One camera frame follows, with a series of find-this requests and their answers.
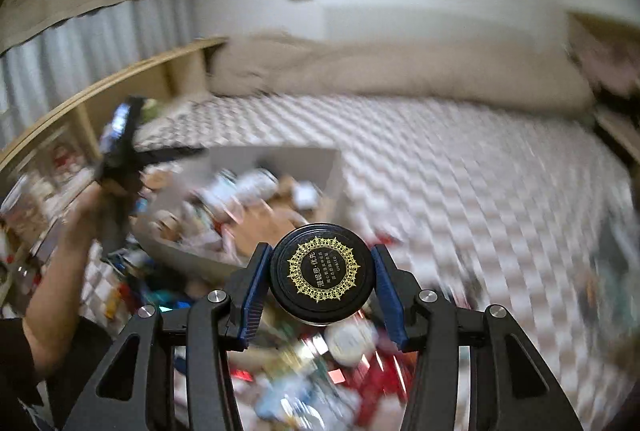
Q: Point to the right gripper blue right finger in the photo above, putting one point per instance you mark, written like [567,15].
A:
[422,321]

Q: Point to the wooden bedside shelf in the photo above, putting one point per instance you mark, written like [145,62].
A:
[173,78]

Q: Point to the person's left hand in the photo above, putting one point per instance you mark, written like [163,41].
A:
[82,223]

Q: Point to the grey window curtain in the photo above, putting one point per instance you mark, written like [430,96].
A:
[41,73]

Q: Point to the checkered bed sheet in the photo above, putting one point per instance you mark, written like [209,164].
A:
[519,197]

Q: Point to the white open storage box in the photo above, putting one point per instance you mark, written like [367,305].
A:
[213,210]

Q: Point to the wardrobe shelf with clothes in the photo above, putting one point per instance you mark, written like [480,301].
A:
[606,52]

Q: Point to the white charger cube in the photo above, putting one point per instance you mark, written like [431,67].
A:
[305,196]

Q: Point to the beige fluffy duvet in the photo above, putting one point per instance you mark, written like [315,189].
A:
[497,74]

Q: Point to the round white tape tin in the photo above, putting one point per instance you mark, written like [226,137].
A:
[350,340]

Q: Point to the black round gold-patterned tin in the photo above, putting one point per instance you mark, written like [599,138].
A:
[321,273]

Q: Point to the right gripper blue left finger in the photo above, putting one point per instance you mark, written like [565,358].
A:
[225,320]

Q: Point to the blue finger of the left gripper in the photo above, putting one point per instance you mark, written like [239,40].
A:
[161,155]
[116,138]

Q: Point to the person's left forearm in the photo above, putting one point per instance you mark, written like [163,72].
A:
[52,315]

